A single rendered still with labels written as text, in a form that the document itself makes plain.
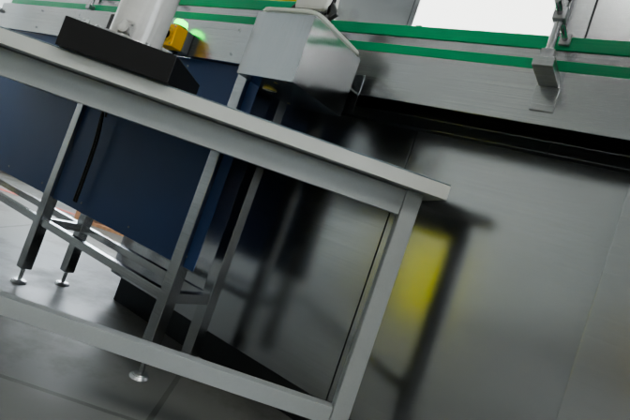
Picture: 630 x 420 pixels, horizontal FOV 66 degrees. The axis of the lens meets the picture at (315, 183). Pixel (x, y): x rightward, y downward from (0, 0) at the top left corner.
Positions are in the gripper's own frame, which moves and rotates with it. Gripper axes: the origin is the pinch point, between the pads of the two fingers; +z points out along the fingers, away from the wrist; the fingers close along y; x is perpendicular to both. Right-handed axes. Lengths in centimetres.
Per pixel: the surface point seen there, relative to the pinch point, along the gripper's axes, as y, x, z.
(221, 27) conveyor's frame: 38.0, -7.4, -2.2
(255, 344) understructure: 8, -38, 86
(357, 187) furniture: -24.7, -5.8, 32.7
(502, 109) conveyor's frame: -47, -16, 6
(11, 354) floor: 42, 17, 101
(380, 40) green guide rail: -9.9, -18.3, -8.1
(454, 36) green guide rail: -29.9, -17.7, -11.0
